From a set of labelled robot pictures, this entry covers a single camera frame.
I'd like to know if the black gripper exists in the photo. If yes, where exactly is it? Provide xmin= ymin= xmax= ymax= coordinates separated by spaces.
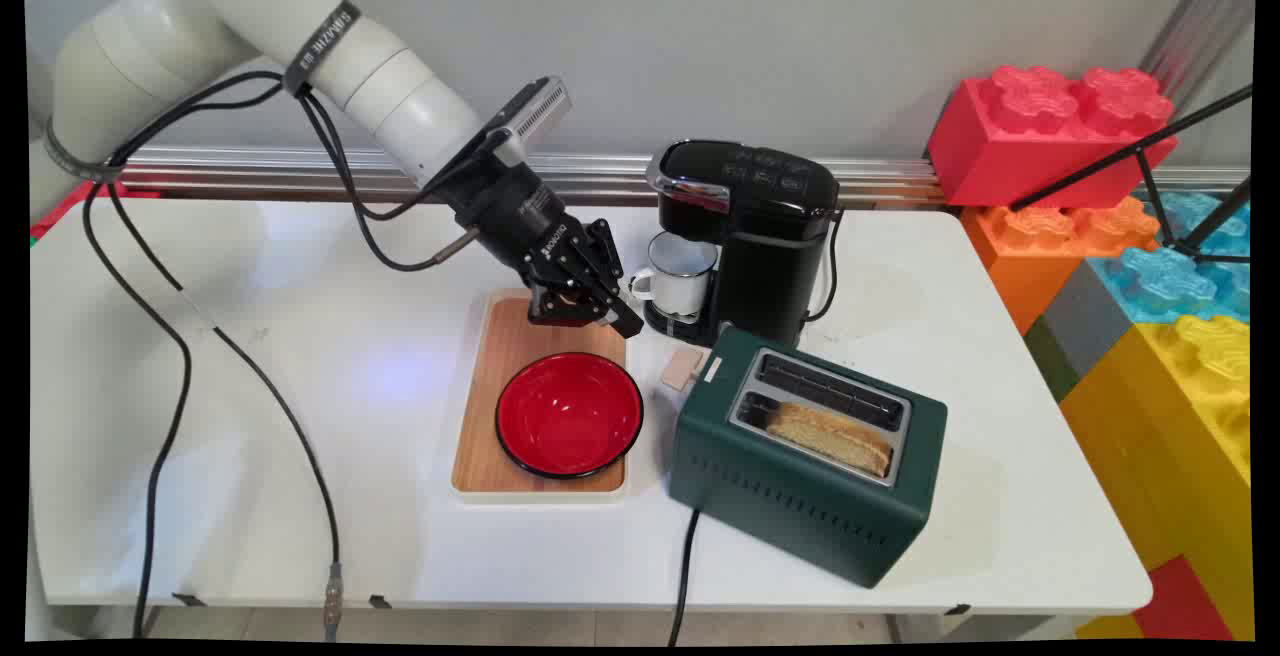
xmin=437 ymin=141 xmax=645 ymax=340

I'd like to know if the white enamel mug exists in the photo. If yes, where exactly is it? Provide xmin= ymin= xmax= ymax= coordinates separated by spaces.
xmin=629 ymin=232 xmax=720 ymax=323

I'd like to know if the red bowl with black rim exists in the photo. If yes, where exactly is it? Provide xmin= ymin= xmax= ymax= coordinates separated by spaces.
xmin=494 ymin=352 xmax=645 ymax=480

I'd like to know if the wooden tray with white rim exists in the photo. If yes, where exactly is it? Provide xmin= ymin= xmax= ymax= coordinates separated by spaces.
xmin=450 ymin=288 xmax=633 ymax=505

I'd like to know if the beige toaster lever knob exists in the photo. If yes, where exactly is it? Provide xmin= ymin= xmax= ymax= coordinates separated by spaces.
xmin=660 ymin=347 xmax=707 ymax=393

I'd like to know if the black pod coffee machine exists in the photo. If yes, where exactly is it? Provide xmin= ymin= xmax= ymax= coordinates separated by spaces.
xmin=641 ymin=139 xmax=841 ymax=349

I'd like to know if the dark green toaster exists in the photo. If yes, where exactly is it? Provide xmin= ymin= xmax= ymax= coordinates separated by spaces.
xmin=668 ymin=325 xmax=949 ymax=590

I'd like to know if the toasted bread slice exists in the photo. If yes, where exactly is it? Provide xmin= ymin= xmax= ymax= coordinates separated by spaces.
xmin=766 ymin=402 xmax=894 ymax=479

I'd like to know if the orange giant toy brick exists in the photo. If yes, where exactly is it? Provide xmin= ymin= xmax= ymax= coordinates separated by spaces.
xmin=960 ymin=196 xmax=1161 ymax=337

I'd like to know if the red giant toy brick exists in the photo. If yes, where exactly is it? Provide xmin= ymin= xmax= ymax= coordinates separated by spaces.
xmin=927 ymin=65 xmax=1179 ymax=209

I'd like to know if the black tripod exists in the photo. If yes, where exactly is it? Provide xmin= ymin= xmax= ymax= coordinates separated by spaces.
xmin=1010 ymin=84 xmax=1254 ymax=267

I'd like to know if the blue giant toy brick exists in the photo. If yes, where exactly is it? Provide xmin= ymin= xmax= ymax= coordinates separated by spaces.
xmin=1087 ymin=190 xmax=1252 ymax=327

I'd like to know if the yellow giant toy brick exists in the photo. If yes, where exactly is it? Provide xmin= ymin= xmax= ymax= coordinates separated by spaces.
xmin=1058 ymin=314 xmax=1255 ymax=643

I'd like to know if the aluminium vertical profile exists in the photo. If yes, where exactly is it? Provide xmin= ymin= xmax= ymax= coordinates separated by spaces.
xmin=1140 ymin=0 xmax=1255 ymax=102

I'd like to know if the aluminium rail along wall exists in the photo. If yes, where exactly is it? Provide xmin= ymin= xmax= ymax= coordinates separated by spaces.
xmin=118 ymin=145 xmax=1253 ymax=205

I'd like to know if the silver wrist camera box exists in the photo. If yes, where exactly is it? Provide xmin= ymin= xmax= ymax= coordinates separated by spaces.
xmin=486 ymin=76 xmax=573 ymax=169

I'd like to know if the short black wrist cable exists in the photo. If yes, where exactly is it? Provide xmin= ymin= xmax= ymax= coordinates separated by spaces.
xmin=298 ymin=88 xmax=476 ymax=273

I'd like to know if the black coffee machine cord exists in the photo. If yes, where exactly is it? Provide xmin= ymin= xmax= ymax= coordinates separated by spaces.
xmin=805 ymin=212 xmax=847 ymax=324

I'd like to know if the black toaster power cord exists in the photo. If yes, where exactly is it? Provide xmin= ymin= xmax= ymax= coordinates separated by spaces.
xmin=667 ymin=506 xmax=702 ymax=648

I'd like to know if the black robot cable with plug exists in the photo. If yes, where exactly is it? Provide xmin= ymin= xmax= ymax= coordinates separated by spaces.
xmin=82 ymin=71 xmax=346 ymax=643

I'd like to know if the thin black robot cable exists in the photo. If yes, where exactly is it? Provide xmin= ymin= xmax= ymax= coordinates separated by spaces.
xmin=132 ymin=316 xmax=193 ymax=640

